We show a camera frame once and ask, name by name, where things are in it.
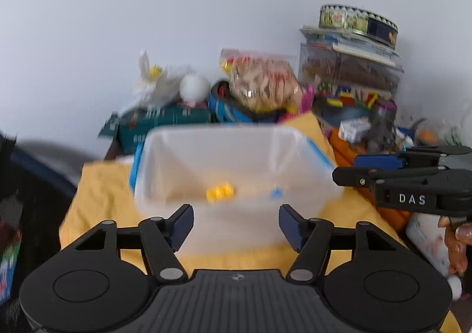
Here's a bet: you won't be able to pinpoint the person's right hand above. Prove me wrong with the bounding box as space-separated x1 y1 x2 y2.
438 216 472 278

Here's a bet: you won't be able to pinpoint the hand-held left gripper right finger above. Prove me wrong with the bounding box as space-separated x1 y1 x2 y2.
278 203 412 285

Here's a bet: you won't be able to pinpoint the dark green package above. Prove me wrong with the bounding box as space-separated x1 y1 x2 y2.
99 102 216 154

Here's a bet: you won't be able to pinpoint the yellow cloth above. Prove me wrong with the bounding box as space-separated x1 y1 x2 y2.
59 113 461 333

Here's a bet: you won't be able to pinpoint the tub of colourful toy bricks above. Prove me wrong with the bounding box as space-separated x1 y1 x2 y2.
313 84 380 127

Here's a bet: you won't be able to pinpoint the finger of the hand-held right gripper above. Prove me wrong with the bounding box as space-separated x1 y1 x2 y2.
353 146 472 171
332 166 449 190

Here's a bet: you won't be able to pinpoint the clear plastic box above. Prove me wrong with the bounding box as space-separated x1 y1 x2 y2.
298 42 404 101

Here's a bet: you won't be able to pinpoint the grey cables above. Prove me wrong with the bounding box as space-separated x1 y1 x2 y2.
367 106 399 154

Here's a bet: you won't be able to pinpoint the pink item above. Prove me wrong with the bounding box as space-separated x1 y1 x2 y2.
299 85 316 114

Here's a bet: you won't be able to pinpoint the small white box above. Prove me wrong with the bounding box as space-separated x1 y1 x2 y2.
338 118 372 142

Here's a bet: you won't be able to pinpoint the stack of booklets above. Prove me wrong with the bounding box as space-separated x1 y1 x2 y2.
299 25 402 61

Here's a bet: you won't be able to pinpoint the white plastic bin blue handles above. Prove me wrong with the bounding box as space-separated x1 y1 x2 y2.
129 124 344 256

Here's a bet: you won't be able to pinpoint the clear snack bag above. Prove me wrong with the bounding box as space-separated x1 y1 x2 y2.
220 48 305 113

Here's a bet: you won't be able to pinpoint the round printed tin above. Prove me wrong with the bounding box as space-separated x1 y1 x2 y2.
319 4 399 49

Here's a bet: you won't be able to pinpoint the yellow toy brick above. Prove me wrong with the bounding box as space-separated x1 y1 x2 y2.
206 183 235 203

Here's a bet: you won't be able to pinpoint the purple lidded container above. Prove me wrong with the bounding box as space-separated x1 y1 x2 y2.
376 99 398 117

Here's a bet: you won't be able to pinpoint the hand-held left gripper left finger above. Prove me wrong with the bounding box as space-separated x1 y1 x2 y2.
62 203 195 285

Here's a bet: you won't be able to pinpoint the white plastic bag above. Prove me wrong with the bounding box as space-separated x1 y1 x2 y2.
122 50 192 114

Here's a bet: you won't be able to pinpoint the blue black patterned pouch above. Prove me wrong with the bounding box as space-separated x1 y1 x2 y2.
207 80 292 123

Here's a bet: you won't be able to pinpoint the white patterned package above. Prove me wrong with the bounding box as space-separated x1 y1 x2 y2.
405 212 461 276

